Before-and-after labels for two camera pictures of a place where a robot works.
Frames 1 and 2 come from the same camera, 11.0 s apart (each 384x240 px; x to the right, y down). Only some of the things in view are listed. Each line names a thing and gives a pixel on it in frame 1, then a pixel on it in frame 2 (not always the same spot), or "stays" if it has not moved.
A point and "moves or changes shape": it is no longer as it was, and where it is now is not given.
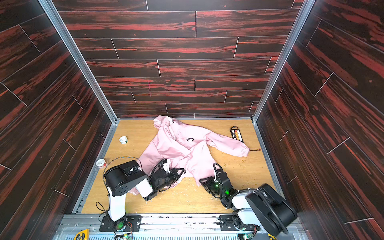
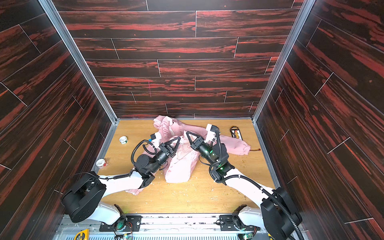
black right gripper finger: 205,182 → 190,142
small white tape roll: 123,140 stays
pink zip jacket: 187,148 moves or changes shape
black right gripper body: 208,183 → 198,144
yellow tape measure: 83,235 stays
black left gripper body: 173,174 → 168,148
